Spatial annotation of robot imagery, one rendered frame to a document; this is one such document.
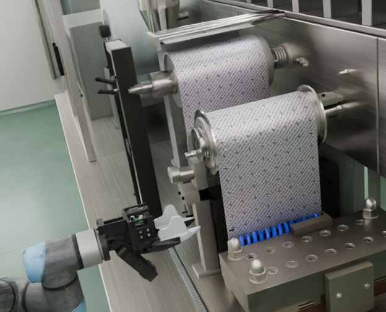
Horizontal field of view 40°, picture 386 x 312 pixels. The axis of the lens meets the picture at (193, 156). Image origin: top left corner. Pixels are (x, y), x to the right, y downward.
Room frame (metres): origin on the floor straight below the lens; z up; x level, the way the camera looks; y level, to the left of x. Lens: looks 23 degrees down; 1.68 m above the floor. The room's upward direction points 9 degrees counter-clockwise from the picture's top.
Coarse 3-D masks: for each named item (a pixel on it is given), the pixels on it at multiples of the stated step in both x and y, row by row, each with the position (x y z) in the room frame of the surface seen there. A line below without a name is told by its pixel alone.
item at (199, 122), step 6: (306, 96) 1.13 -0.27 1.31; (312, 102) 1.11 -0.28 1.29; (318, 114) 1.09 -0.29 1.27; (198, 120) 1.10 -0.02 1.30; (318, 120) 1.09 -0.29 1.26; (198, 126) 1.11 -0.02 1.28; (204, 126) 1.06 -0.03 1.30; (318, 126) 1.09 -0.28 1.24; (318, 132) 1.09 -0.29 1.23; (210, 138) 1.04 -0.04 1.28; (210, 144) 1.03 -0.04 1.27; (210, 150) 1.04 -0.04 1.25; (210, 156) 1.04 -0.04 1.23; (210, 162) 1.05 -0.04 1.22
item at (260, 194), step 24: (240, 168) 1.04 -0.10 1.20; (264, 168) 1.05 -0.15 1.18; (288, 168) 1.06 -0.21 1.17; (312, 168) 1.08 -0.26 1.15; (240, 192) 1.04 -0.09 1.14; (264, 192) 1.05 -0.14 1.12; (288, 192) 1.06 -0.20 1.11; (312, 192) 1.08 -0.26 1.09; (240, 216) 1.03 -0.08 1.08; (264, 216) 1.05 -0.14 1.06; (288, 216) 1.06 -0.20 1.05; (312, 216) 1.08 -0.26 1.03
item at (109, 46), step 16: (112, 48) 1.35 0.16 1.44; (128, 48) 1.33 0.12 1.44; (112, 64) 1.46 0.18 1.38; (128, 64) 1.33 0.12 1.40; (128, 80) 1.32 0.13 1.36; (128, 96) 1.32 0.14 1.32; (128, 112) 1.32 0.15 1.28; (128, 128) 1.32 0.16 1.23; (144, 128) 1.33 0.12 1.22; (128, 144) 1.37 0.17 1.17; (144, 144) 1.33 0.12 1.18; (128, 160) 1.46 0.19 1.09; (144, 160) 1.32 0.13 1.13; (144, 176) 1.32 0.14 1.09; (144, 192) 1.32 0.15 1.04; (160, 208) 1.33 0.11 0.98
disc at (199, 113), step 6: (198, 114) 1.11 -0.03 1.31; (204, 114) 1.07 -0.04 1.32; (204, 120) 1.06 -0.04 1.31; (210, 126) 1.04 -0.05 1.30; (210, 132) 1.03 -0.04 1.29; (216, 144) 1.02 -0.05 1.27; (216, 150) 1.02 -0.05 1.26; (216, 156) 1.02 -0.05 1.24; (216, 162) 1.02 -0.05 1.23; (210, 168) 1.07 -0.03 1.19; (216, 168) 1.03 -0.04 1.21; (216, 174) 1.05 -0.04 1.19
